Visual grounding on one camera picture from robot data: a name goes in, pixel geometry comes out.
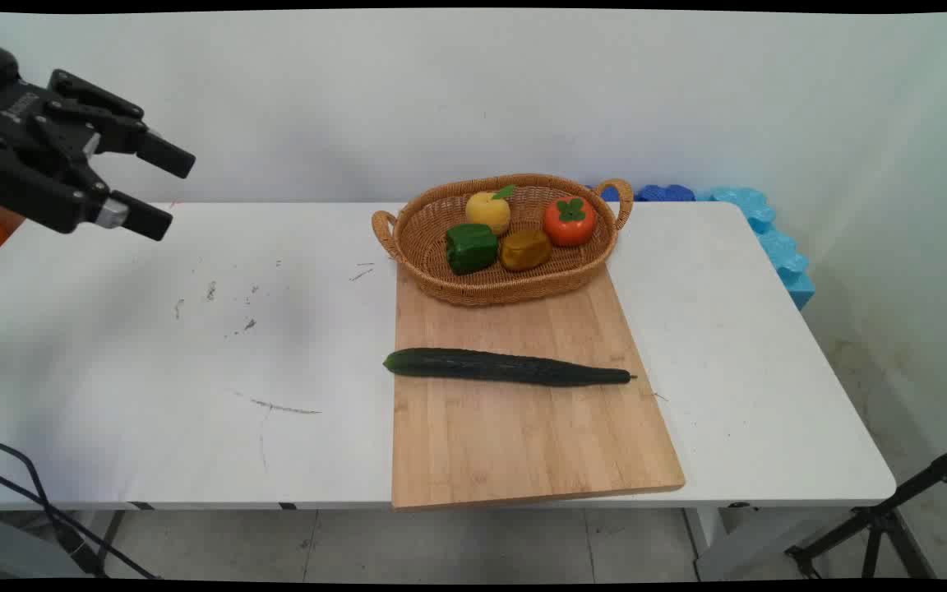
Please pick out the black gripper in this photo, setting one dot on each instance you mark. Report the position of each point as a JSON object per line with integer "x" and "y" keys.
{"x": 5, "y": 115}

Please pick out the yellow-brown bell pepper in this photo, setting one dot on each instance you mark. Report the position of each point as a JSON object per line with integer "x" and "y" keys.
{"x": 525, "y": 251}

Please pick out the green bell pepper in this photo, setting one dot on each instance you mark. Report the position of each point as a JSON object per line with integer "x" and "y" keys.
{"x": 471, "y": 248}

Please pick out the yellow peach with green leaf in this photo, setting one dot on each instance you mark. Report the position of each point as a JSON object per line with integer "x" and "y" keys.
{"x": 487, "y": 214}

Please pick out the long dark green cucumber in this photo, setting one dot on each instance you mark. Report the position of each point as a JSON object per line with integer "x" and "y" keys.
{"x": 506, "y": 367}

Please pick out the orange persimmon with green calyx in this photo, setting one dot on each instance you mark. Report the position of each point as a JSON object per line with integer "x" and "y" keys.
{"x": 570, "y": 222}

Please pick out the wooden cutting board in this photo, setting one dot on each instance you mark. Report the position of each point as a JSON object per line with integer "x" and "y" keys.
{"x": 523, "y": 444}

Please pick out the dark blue foam piece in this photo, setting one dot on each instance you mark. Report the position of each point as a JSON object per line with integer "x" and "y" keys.
{"x": 662, "y": 193}

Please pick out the light blue foam piece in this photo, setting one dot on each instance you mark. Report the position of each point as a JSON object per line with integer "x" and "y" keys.
{"x": 778, "y": 247}

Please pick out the white table leg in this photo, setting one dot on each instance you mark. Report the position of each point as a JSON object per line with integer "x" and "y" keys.
{"x": 704, "y": 538}

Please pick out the black tripod stand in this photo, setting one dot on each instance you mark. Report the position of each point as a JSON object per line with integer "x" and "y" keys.
{"x": 884, "y": 518}

